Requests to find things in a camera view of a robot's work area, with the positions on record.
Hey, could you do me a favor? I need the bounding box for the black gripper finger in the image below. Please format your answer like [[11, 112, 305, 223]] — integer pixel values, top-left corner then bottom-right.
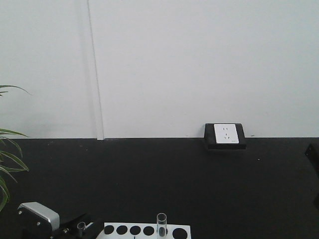
[[60, 213, 87, 228], [74, 219, 104, 239], [306, 143, 319, 175]]

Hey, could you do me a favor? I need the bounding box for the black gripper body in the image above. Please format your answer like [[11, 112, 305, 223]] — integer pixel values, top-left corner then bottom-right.
[[21, 223, 82, 239]]

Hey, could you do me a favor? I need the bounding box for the small glass test tube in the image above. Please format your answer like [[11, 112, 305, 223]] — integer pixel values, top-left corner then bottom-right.
[[77, 222, 86, 239]]

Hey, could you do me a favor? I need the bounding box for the large glass test tube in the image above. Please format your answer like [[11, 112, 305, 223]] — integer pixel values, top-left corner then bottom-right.
[[157, 213, 167, 239]]

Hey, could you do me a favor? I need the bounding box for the white test tube rack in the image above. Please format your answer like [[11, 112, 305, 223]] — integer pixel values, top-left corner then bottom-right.
[[97, 222, 191, 239]]

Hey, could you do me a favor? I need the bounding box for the green spider plant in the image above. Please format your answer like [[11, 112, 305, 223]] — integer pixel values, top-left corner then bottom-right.
[[0, 85, 32, 212]]

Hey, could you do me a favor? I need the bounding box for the black and white wall socket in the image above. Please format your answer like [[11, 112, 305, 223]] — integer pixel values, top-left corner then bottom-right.
[[204, 123, 247, 151]]

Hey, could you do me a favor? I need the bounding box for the white wall cable duct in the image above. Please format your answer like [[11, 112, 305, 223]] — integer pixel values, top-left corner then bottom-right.
[[87, 0, 104, 140]]

